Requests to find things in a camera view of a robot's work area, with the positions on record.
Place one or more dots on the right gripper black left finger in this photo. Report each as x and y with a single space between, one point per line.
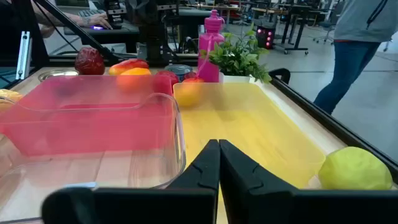
186 202

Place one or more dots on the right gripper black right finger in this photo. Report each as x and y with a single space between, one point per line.
264 202

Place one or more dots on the yellow-green round fruit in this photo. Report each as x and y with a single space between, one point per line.
354 169

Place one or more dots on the red orange mango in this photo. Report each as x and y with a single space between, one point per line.
127 64
188 93

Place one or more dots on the red round fruit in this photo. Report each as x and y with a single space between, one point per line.
166 77

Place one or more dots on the orange yellow mango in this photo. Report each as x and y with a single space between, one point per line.
135 71

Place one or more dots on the pink water bottle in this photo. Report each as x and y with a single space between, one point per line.
208 49

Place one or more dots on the person's forearm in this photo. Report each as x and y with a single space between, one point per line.
62 17

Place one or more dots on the clear plastic container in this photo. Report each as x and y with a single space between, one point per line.
140 174

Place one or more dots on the yellow translucent plastic tray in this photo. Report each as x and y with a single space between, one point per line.
248 130

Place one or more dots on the red translucent plastic tray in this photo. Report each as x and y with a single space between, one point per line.
93 124

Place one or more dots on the small green potted plant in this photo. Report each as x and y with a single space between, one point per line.
239 59

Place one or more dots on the person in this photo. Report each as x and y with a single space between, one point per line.
351 62

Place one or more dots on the computer tower with red lights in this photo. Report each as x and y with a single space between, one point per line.
265 37

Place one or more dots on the dark red apple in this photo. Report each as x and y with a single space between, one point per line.
89 61

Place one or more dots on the black office desk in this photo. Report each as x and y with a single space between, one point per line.
298 31

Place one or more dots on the computer desk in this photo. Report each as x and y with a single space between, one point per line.
118 32

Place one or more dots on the office chair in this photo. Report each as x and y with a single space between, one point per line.
329 25

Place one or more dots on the black computer mouse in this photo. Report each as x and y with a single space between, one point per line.
98 27

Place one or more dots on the person's hand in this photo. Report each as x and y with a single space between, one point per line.
101 21

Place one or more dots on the black keyboard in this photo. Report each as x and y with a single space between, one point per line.
90 13

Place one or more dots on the black aluminium table frame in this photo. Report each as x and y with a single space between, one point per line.
326 121

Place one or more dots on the silver aluminium profile post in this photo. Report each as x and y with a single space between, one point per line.
24 56

